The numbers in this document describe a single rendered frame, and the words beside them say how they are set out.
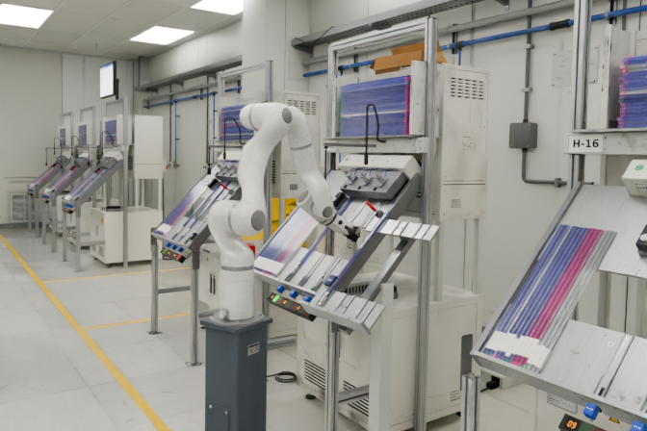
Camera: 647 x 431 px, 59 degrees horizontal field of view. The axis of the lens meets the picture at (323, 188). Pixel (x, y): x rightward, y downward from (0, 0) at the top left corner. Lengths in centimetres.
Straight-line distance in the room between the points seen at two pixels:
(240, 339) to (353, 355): 86
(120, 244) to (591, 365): 582
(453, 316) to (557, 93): 171
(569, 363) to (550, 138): 243
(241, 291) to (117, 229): 487
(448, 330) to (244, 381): 114
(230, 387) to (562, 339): 109
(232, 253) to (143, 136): 493
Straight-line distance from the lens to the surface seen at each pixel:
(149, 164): 688
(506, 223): 413
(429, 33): 262
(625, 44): 215
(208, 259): 413
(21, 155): 1074
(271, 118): 204
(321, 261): 253
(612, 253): 185
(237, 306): 205
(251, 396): 216
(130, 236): 688
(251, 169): 204
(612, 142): 203
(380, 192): 254
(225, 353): 208
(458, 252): 443
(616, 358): 164
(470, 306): 294
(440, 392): 293
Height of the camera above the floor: 128
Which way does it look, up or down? 3 degrees down
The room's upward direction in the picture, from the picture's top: 1 degrees clockwise
